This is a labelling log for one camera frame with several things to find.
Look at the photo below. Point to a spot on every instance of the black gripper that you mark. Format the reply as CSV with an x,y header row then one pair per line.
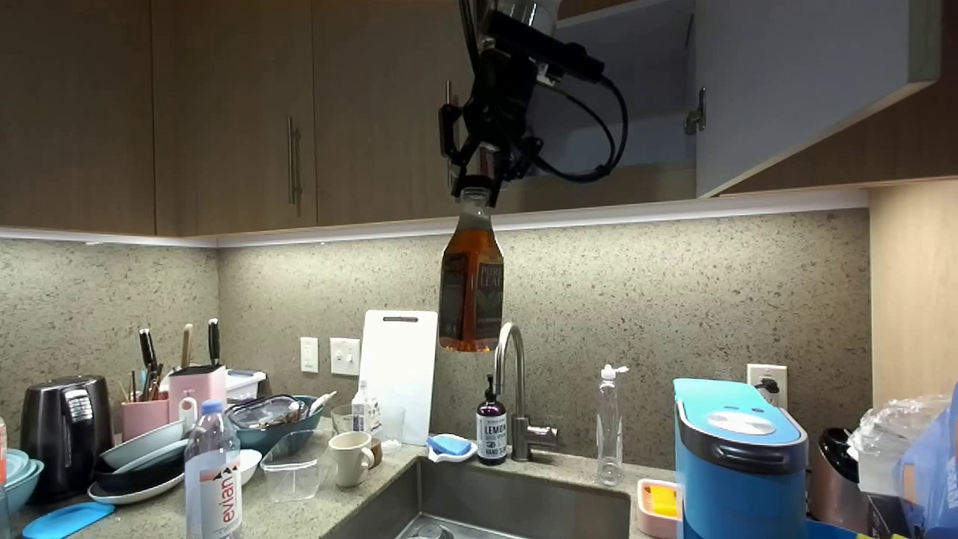
x,y
497,101

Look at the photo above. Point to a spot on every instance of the pink knife block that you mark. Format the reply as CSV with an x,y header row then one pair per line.
x,y
197,390

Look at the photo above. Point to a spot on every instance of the grey bowl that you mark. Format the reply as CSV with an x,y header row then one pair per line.
x,y
144,446

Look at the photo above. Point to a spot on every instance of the flat yellow sponge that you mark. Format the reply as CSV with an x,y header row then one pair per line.
x,y
664,499

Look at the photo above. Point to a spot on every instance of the pink utensil cup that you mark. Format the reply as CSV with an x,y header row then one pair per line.
x,y
144,414

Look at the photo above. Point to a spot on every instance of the brown bottle with white cap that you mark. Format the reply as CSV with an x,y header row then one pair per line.
x,y
471,288

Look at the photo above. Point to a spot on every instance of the white outlet with plug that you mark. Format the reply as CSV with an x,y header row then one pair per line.
x,y
768,384

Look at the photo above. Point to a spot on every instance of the wood wall cabinet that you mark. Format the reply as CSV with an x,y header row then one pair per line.
x,y
879,129

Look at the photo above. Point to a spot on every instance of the black food container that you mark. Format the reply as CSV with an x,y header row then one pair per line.
x,y
263,411

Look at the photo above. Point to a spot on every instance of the steel gooseneck faucet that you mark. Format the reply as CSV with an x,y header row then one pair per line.
x,y
518,400

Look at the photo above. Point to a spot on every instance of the clear food container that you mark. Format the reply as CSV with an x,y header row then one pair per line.
x,y
290,481

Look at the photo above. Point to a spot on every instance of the clear spray bottle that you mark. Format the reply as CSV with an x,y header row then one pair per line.
x,y
609,429

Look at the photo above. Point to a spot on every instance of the white cutting board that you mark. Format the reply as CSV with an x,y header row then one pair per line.
x,y
400,369

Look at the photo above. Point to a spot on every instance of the wood cabinet door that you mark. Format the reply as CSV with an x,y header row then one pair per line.
x,y
377,120
69,120
229,101

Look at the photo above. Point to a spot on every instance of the cream ceramic mug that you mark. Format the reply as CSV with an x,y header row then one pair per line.
x,y
349,461

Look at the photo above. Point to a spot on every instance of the dark cabinet door hinge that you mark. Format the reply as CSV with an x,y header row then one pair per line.
x,y
696,113

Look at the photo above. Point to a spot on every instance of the dark soap pump bottle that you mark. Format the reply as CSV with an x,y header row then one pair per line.
x,y
491,429

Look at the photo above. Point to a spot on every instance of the teal bowl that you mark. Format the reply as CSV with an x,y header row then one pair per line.
x,y
18,481

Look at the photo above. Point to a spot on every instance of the grey open cabinet door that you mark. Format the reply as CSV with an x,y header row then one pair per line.
x,y
796,80

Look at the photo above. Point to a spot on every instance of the white duplex wall outlet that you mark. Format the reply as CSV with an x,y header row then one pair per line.
x,y
310,355

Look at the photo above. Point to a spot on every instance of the clear plastic bag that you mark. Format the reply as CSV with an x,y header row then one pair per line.
x,y
892,439

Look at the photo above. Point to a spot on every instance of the stainless steel sink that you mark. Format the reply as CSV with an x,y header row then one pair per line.
x,y
497,499

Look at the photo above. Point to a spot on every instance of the blue printed bag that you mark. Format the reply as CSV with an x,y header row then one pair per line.
x,y
931,481

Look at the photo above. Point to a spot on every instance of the black plate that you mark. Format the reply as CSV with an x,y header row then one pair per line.
x,y
138,476

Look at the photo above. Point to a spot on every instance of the pink sponge tray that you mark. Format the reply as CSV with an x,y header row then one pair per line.
x,y
652,524

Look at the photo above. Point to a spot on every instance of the white plastic box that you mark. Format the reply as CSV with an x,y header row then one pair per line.
x,y
242,382

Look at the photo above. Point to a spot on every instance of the white sponge dish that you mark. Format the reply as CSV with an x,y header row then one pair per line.
x,y
453,458

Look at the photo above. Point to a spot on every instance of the blue coffee maker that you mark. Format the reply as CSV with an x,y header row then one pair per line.
x,y
738,469

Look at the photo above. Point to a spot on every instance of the white light switch plate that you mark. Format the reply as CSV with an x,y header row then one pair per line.
x,y
346,358

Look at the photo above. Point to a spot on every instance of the under-cabinet light strip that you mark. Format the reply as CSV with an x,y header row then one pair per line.
x,y
299,235

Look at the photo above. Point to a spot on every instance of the small clear white-capped bottle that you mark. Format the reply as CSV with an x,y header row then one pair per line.
x,y
364,414

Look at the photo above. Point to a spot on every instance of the teal dish bin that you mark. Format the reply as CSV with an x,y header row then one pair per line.
x,y
289,433

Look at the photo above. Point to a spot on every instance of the blue plastic lid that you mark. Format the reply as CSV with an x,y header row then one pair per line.
x,y
64,523

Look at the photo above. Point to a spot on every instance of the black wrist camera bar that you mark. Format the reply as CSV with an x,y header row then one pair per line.
x,y
549,48

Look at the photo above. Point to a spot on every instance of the water bottle with blue cap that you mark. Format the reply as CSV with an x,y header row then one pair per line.
x,y
214,481

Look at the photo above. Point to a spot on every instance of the black toaster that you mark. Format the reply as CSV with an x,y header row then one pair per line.
x,y
64,429

